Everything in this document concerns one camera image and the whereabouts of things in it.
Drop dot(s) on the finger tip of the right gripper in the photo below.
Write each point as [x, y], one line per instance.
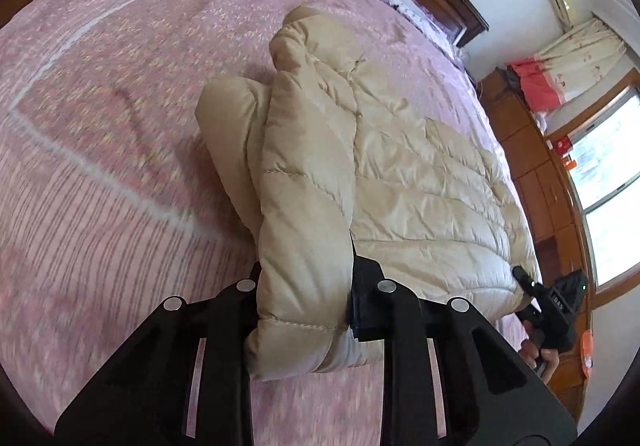
[532, 288]

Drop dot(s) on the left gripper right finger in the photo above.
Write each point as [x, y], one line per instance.
[449, 377]

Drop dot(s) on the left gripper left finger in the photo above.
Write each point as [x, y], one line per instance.
[179, 379]

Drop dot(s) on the beige puffer down jacket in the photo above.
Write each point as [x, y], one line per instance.
[328, 163]

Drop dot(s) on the right hand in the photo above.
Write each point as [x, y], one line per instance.
[530, 353]

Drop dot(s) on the wooden dresser cabinet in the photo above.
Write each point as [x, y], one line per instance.
[540, 179]

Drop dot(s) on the pink floral bedspread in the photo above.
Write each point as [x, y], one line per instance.
[109, 199]

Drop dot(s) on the cream and red curtain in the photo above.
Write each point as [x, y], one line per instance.
[569, 66]

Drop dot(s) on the right purple frilled pillow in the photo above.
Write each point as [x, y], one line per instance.
[431, 28]

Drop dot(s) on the window with wooden frame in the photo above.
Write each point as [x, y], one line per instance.
[602, 143]

